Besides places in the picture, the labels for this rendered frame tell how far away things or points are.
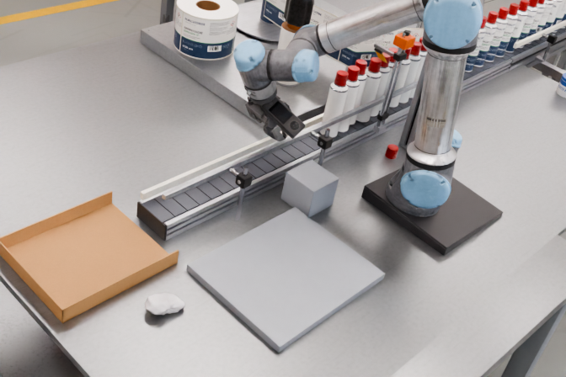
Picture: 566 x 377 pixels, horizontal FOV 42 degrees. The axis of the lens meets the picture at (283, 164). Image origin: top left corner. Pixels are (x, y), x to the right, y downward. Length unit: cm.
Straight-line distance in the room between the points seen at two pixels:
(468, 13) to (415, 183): 42
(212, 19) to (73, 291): 106
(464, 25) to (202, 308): 81
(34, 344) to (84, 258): 69
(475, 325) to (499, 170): 68
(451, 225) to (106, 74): 115
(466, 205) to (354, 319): 56
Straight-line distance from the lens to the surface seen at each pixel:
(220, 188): 188
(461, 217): 204
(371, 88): 219
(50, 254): 175
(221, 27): 239
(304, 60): 171
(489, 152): 240
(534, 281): 198
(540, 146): 253
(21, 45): 432
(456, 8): 157
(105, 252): 175
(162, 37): 254
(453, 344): 173
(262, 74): 174
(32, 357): 235
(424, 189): 177
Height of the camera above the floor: 203
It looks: 35 degrees down
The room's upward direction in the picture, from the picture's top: 11 degrees clockwise
